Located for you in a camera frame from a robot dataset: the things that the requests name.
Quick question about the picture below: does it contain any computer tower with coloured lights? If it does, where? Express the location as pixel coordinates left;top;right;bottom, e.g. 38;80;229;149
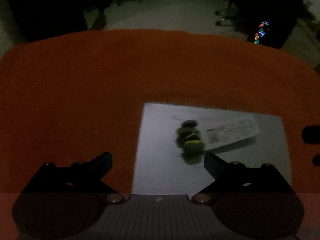
246;4;298;48

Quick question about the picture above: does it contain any office chair base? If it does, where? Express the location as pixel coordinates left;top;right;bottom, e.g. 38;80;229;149
215;1;241;27

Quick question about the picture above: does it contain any dark wardrobe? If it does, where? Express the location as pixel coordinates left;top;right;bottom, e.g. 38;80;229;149
4;0;88;43

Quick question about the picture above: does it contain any black yellow toy car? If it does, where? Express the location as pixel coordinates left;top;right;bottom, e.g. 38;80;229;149
175;120;206;158

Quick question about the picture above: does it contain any white box lid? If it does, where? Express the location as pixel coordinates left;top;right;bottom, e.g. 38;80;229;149
130;101;293;196

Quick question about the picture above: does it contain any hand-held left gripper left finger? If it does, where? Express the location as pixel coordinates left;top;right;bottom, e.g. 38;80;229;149
20;151;126;204

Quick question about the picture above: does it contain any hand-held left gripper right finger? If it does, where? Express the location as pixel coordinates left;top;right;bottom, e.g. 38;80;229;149
191;152;297;204

